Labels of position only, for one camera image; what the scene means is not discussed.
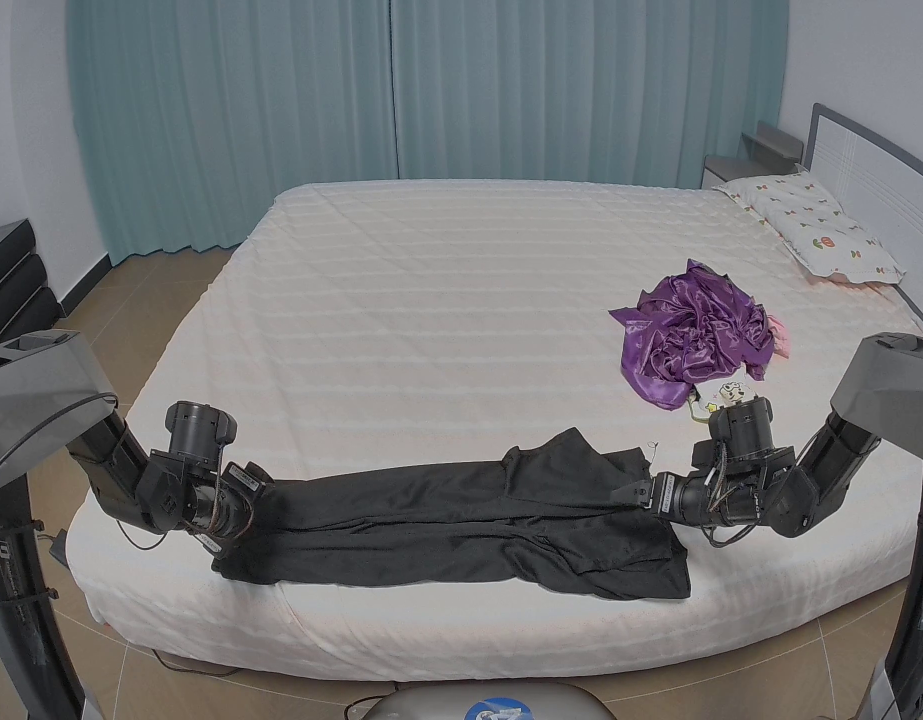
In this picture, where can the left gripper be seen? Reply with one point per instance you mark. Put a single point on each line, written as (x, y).
(232, 503)

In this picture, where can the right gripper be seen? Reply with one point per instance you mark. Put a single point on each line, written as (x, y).
(683, 498)

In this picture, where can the black T-shirt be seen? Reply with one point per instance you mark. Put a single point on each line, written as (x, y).
(446, 522)

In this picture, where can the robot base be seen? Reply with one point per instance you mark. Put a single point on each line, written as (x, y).
(431, 706)

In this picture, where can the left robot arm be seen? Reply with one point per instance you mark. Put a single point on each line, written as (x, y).
(41, 394)

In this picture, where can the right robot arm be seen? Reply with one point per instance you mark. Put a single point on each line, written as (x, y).
(881, 379)

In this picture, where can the white printed garment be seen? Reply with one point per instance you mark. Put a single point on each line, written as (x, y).
(705, 394)

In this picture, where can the purple satin garment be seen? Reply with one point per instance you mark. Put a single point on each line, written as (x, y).
(686, 327)

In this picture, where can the pink garment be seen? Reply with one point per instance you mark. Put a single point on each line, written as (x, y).
(781, 338)

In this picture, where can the bed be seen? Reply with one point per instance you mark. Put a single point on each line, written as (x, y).
(431, 289)

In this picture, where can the white printed pillow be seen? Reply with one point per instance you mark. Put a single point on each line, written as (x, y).
(806, 222)

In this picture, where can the black chest of drawers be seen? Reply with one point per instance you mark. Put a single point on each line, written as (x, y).
(11, 274)

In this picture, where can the grey bedside table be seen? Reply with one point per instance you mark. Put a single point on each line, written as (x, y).
(724, 169)

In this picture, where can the blue-green curtain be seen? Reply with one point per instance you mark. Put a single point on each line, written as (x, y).
(228, 102)
(581, 64)

